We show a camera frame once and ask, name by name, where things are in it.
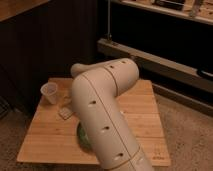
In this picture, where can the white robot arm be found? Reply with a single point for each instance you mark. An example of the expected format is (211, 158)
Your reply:
(93, 99)

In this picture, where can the metal pole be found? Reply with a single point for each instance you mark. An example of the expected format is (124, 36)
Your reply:
(109, 20)

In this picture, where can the wooden table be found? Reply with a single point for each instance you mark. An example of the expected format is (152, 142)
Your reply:
(51, 139)

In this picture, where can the upper shelf with items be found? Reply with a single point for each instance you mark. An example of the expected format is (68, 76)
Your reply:
(195, 10)

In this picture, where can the metal shelf rail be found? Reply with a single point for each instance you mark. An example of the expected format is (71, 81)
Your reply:
(153, 63)

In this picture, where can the green pan with red handle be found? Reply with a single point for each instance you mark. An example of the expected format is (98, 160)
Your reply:
(82, 138)

